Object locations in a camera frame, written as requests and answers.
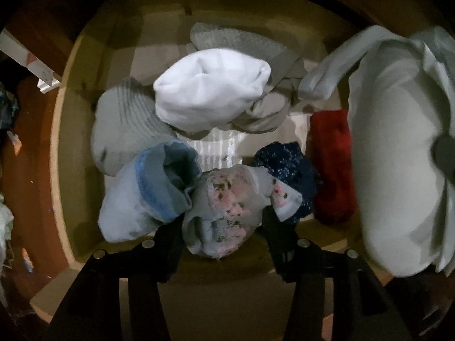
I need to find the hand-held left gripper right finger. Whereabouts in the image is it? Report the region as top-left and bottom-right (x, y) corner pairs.
(261, 206), (413, 341)

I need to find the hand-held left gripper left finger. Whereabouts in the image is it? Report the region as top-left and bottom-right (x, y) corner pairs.
(46, 213), (184, 341)

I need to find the light blue underwear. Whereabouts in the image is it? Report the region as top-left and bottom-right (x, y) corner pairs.
(98, 141), (201, 244)

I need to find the navy floral underwear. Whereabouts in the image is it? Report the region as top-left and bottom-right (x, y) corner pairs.
(252, 141), (322, 224)

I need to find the grey ribbed underwear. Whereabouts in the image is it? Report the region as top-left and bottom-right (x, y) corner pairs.
(90, 77), (178, 177)

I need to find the large white underwear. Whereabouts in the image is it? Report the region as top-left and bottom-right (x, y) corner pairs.
(298, 25), (455, 278)

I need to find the white sock bundle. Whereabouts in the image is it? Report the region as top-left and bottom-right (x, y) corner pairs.
(153, 49), (272, 132)

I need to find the white striped underwear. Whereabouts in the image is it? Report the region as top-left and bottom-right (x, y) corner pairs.
(178, 128), (246, 171)

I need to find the beige grey underwear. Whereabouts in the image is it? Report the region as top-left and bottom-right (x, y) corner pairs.
(231, 78), (297, 134)

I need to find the small pale paper scrap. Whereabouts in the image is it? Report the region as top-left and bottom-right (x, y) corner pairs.
(21, 249), (35, 274)

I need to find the white plastic bag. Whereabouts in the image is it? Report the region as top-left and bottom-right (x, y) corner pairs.
(0, 194), (15, 267)

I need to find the orange paper scrap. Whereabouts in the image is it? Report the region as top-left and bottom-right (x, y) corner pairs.
(7, 131), (22, 155)

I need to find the grey sock bundle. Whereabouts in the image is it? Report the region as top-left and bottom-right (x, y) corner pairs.
(190, 22), (306, 79)

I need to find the blue package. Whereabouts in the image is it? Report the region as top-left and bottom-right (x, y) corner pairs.
(0, 82), (18, 130)

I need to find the brown wooden nightstand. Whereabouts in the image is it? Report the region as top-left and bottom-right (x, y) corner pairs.
(3, 0), (452, 121)

